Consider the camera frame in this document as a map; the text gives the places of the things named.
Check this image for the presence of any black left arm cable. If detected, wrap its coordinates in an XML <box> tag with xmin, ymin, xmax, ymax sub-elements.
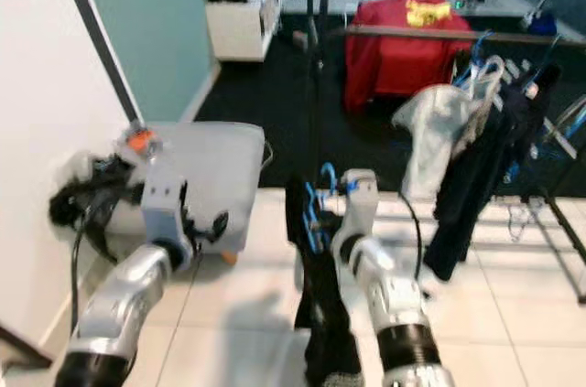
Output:
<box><xmin>69</xmin><ymin>204</ymin><xmax>147</xmax><ymax>351</ymax></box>

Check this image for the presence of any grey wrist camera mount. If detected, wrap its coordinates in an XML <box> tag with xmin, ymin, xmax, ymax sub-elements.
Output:
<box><xmin>142</xmin><ymin>177</ymin><xmax>193</xmax><ymax>246</ymax></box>
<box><xmin>339</xmin><ymin>169</ymin><xmax>378</xmax><ymax>237</ymax></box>

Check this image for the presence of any orange packet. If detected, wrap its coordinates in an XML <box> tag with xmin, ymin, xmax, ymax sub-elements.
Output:
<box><xmin>119</xmin><ymin>126</ymin><xmax>164</xmax><ymax>161</ymax></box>

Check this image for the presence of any black metal clothes rack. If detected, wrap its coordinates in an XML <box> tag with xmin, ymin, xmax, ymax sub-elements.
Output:
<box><xmin>307</xmin><ymin>0</ymin><xmax>586</xmax><ymax>306</ymax></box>

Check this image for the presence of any white cabinet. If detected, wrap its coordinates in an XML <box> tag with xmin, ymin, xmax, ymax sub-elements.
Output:
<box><xmin>206</xmin><ymin>0</ymin><xmax>285</xmax><ymax>63</ymax></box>

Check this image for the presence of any red cloth covered table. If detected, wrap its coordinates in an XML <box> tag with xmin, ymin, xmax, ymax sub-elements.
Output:
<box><xmin>343</xmin><ymin>0</ymin><xmax>477</xmax><ymax>113</ymax></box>

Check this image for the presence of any small grey box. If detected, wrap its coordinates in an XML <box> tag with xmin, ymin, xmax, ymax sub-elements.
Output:
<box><xmin>290</xmin><ymin>30</ymin><xmax>314</xmax><ymax>51</ymax></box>

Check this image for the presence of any black strapped bag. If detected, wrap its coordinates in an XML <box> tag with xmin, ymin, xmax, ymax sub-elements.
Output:
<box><xmin>50</xmin><ymin>156</ymin><xmax>147</xmax><ymax>251</ymax></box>

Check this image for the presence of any black floor rug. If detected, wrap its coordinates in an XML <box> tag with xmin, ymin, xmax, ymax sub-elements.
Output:
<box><xmin>192</xmin><ymin>12</ymin><xmax>586</xmax><ymax>191</ymax></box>

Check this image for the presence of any yellow cloth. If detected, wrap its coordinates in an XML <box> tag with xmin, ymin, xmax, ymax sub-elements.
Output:
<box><xmin>407</xmin><ymin>0</ymin><xmax>454</xmax><ymax>27</ymax></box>

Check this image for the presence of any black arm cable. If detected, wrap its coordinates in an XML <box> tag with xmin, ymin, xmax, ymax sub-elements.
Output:
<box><xmin>371</xmin><ymin>188</ymin><xmax>427</xmax><ymax>283</ymax></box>
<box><xmin>69</xmin><ymin>204</ymin><xmax>147</xmax><ymax>351</ymax></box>

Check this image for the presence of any black white-print T-shirt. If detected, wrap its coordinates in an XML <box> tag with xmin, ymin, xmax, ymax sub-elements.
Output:
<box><xmin>284</xmin><ymin>172</ymin><xmax>372</xmax><ymax>387</ymax></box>

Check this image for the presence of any dark navy garment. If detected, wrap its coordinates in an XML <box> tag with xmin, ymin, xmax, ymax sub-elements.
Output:
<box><xmin>426</xmin><ymin>62</ymin><xmax>564</xmax><ymax>283</ymax></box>

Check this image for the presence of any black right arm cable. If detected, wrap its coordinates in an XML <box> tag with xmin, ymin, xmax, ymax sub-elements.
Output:
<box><xmin>371</xmin><ymin>188</ymin><xmax>427</xmax><ymax>283</ymax></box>

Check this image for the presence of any blue plastic hanger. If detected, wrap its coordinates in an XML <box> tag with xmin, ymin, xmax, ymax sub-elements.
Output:
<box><xmin>465</xmin><ymin>32</ymin><xmax>509</xmax><ymax>100</ymax></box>
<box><xmin>300</xmin><ymin>163</ymin><xmax>340</xmax><ymax>255</ymax></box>

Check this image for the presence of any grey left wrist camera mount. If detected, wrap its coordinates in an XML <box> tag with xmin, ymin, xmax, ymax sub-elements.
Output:
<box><xmin>142</xmin><ymin>177</ymin><xmax>193</xmax><ymax>246</ymax></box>

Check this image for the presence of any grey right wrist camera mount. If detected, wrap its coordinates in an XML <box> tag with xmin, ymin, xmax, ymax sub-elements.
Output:
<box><xmin>339</xmin><ymin>169</ymin><xmax>378</xmax><ymax>237</ymax></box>

